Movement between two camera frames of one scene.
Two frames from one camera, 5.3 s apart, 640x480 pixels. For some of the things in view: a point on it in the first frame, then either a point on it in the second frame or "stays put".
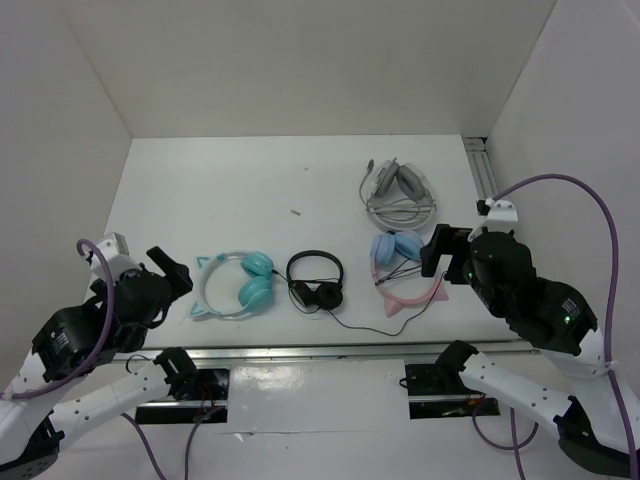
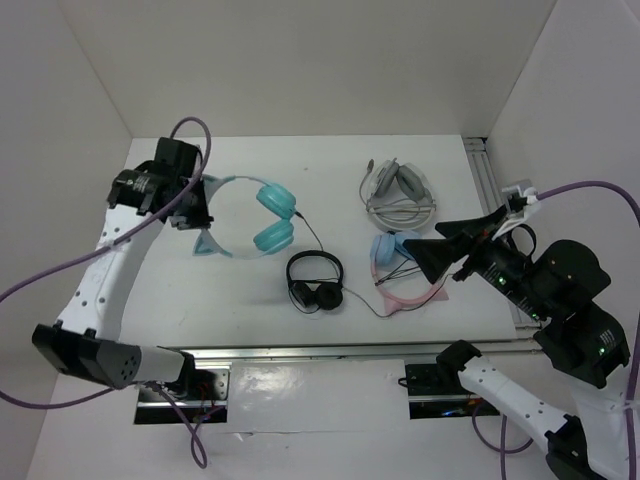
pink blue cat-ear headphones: (406, 244) stays put
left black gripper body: (132, 271) to (187, 217)
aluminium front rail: (332, 352) stays put
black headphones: (329, 294) stays put
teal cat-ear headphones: (256, 293) to (272, 235)
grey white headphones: (398, 196) stays put
